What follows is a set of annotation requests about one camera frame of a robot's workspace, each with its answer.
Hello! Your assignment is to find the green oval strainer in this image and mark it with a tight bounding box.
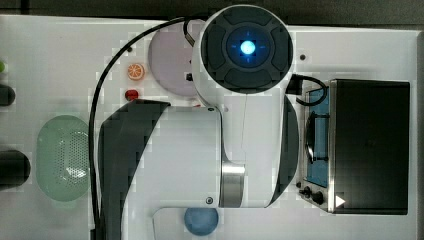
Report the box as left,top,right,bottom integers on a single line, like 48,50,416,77
36,115,89,202

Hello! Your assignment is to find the small black cylinder container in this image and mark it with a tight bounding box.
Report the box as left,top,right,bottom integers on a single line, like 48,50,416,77
0,84,16,107

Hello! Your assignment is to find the blue bowl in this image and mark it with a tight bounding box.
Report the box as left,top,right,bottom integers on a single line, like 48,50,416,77
184,208,219,236

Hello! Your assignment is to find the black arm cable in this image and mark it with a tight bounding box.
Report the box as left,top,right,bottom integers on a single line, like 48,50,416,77
87,16,188,240

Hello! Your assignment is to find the lavender round plate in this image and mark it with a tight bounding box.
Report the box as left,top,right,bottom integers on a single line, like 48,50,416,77
148,23,197,97

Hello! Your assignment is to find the green lime toy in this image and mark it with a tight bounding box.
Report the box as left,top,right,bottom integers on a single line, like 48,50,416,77
0,61,6,73

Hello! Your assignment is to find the large black cylinder container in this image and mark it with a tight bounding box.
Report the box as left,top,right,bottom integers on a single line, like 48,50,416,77
0,150,31,191

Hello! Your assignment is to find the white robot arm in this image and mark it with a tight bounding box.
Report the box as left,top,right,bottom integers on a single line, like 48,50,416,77
91,5,299,240

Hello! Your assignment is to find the small red strawberry toy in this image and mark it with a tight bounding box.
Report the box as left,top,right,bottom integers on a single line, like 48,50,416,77
125,89,139,101

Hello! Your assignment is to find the orange slice toy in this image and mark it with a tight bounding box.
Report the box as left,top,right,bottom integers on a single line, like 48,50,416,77
127,63,145,81

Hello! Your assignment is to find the black toaster oven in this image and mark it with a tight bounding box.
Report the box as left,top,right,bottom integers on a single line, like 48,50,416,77
296,79,410,215

